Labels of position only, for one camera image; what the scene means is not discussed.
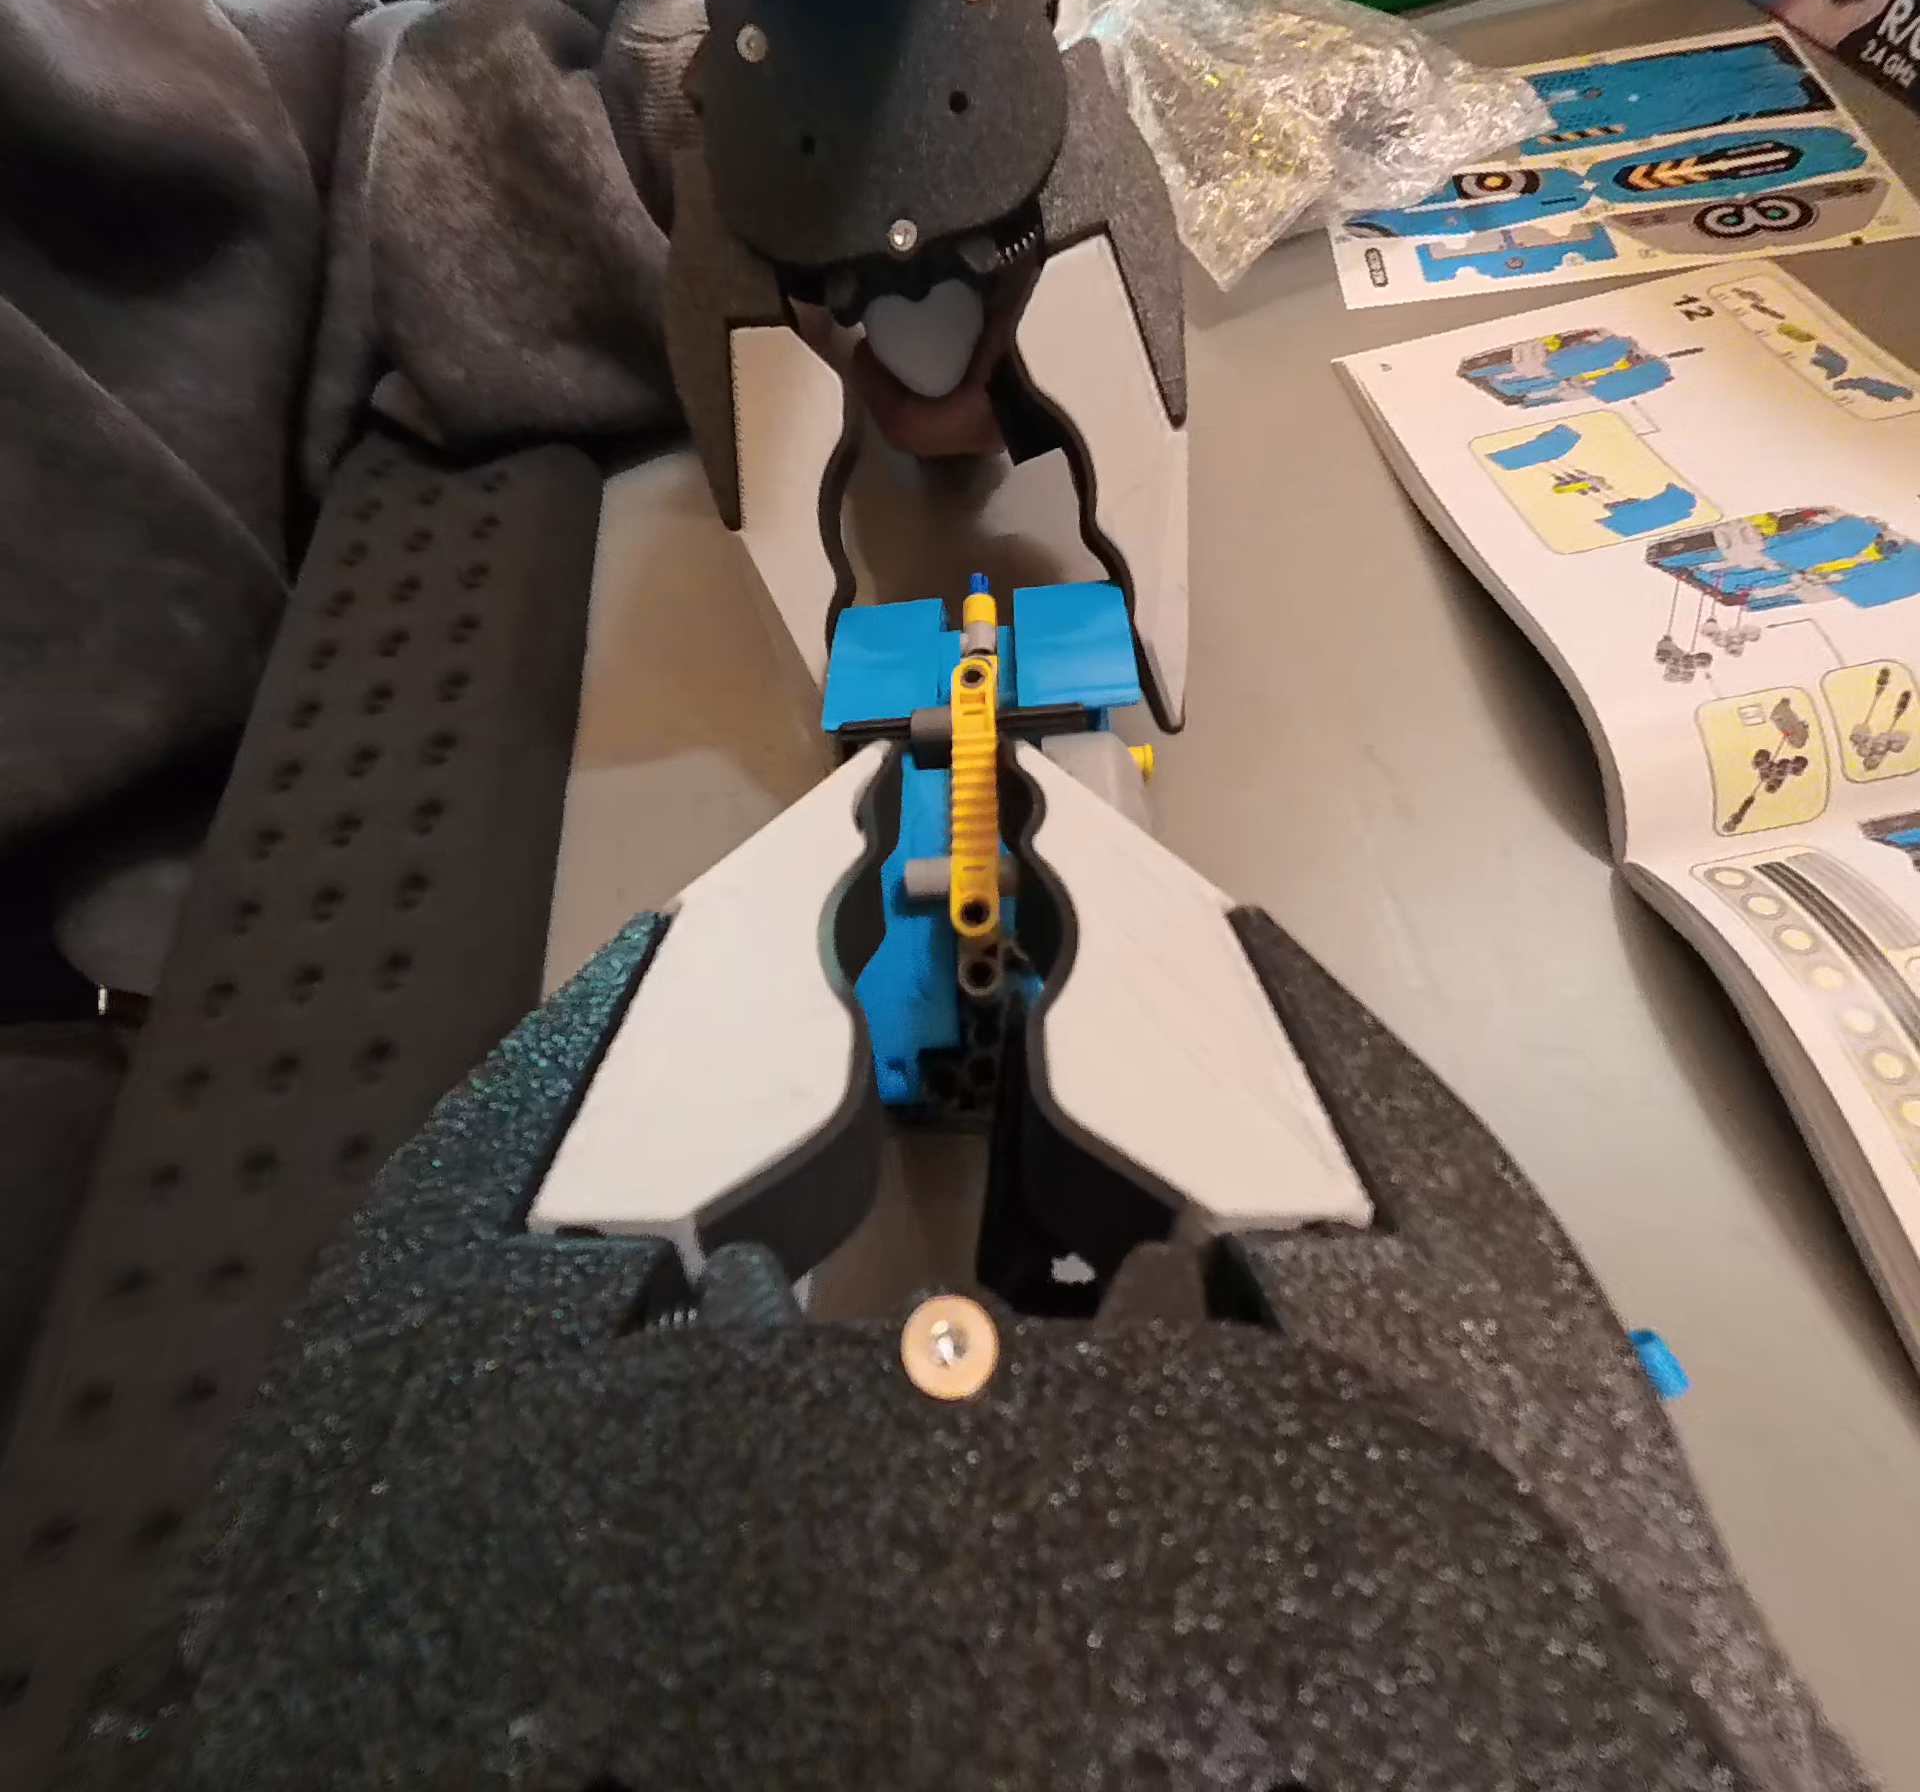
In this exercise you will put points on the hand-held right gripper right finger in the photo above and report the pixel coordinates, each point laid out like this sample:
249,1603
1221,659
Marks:
1199,1072

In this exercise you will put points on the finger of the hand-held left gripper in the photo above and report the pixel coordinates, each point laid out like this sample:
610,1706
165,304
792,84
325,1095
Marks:
1132,470
780,470

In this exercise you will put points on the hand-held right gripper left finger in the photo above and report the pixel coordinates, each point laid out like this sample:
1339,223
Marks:
705,1072

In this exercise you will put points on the blue yellow toy brick model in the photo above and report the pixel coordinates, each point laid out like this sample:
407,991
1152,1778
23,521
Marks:
885,652

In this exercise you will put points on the blue curved panel piece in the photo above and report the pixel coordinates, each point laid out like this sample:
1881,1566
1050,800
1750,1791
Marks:
907,980

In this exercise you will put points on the thin black axle rod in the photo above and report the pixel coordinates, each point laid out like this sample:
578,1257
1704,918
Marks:
878,729

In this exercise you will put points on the person's left forearm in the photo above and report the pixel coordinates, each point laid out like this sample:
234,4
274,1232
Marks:
511,202

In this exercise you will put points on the grey desk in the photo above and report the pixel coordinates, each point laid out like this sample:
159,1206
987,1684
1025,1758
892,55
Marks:
1425,921

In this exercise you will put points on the person's left hand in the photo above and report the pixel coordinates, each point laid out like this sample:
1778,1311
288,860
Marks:
929,427

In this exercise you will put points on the white instruction booklet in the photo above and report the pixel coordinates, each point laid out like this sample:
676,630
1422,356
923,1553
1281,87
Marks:
1649,548

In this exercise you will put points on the printed paper sheet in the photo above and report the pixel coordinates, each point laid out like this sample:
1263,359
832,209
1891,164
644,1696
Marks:
1649,185

